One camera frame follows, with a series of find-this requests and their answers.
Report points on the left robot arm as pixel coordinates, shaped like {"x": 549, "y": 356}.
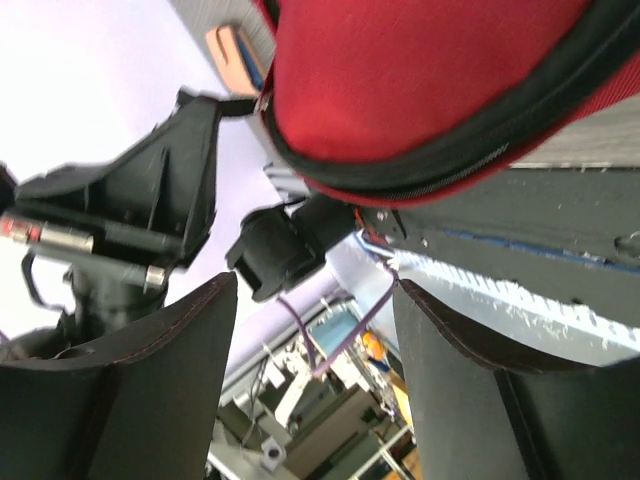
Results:
{"x": 280, "y": 246}

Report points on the tan leather wallet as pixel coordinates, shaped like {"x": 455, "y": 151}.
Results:
{"x": 240, "y": 69}

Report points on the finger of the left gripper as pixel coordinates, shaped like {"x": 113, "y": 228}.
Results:
{"x": 154, "y": 204}

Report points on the aluminium frame rail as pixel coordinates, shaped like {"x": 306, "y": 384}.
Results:
{"x": 286, "y": 183}

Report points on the red backpack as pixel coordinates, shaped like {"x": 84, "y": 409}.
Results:
{"x": 393, "y": 103}

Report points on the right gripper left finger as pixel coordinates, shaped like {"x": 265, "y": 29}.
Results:
{"x": 139, "y": 403}

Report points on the white slotted cable duct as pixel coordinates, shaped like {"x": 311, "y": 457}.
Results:
{"x": 573, "y": 332}

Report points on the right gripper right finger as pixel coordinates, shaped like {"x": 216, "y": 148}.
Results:
{"x": 485, "y": 406}

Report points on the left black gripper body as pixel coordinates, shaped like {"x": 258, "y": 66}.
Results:
{"x": 109, "y": 294}

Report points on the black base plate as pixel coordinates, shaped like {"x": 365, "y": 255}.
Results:
{"x": 586, "y": 215}

